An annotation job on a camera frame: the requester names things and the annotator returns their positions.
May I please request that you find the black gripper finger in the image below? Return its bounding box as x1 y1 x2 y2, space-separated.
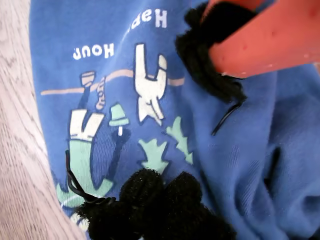
149 171 238 240
74 168 166 240

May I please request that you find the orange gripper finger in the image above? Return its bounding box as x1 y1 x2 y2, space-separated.
174 0 320 104
184 0 266 46

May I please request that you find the blue printed T-shirt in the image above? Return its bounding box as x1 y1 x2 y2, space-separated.
29 0 320 240

